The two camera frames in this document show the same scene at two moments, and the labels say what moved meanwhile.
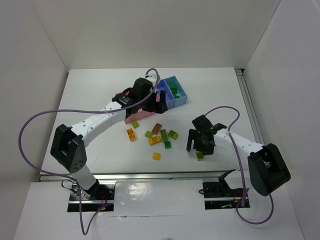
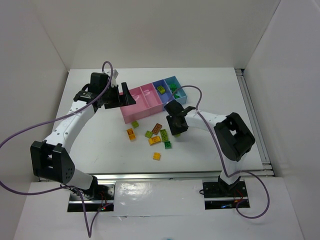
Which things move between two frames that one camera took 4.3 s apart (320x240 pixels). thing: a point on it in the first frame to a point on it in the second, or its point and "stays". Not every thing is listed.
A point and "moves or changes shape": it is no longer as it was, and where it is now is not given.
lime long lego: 164,135 stays
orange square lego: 156,156 stays
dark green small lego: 176,96 stays
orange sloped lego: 154,140 stays
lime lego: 199,156 moves or changes shape
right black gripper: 200,139 to 176,120
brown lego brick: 156,128 stays
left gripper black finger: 163,104 to 128,99
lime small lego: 148,134 stays
